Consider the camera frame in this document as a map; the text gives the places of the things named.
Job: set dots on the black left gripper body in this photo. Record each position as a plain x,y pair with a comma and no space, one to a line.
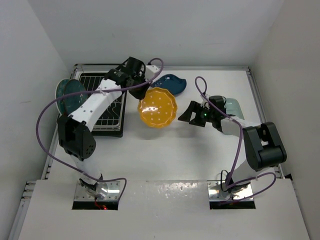
138,79

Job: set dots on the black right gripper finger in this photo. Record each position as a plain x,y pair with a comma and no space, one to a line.
194,107
193,118

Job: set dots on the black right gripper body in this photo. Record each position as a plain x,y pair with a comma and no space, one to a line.
207,114

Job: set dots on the pale green rectangular plate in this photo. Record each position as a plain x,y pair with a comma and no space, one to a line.
233,108

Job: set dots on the yellow dotted scalloped plate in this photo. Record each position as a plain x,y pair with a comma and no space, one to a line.
158,109

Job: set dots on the navy leaf-shaped dish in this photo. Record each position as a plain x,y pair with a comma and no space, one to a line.
170,82

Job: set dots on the dark teal round plate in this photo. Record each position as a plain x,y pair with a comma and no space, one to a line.
68,86

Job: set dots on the red teal floral plate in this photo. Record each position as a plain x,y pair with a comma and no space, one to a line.
59,92

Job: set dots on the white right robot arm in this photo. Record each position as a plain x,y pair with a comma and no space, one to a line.
262,142

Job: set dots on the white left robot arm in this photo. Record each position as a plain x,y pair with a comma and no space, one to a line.
75,129

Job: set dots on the black drip tray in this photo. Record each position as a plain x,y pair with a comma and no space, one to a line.
111,122

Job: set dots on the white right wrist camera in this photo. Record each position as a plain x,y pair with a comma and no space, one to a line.
205,101

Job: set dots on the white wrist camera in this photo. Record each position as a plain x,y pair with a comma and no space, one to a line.
150,71
205,101

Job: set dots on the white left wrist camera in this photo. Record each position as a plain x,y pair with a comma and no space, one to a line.
150,71

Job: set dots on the metal wire dish rack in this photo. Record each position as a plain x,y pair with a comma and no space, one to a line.
90,67

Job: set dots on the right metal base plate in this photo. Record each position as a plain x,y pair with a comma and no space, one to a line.
217,194

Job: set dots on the metal base plate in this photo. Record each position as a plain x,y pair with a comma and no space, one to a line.
217,194
110,190

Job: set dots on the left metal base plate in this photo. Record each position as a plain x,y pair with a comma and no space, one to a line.
110,190

